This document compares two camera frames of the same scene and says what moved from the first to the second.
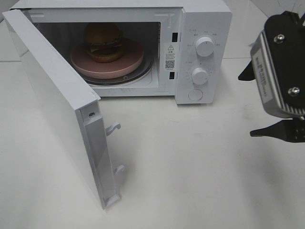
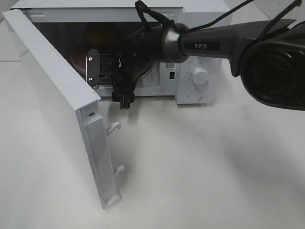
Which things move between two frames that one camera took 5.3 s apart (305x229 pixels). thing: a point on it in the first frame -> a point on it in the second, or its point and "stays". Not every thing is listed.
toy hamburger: (104, 42) stays
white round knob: (199, 76) stays
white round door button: (195, 94) stays
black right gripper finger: (248, 74) -> (125, 98)
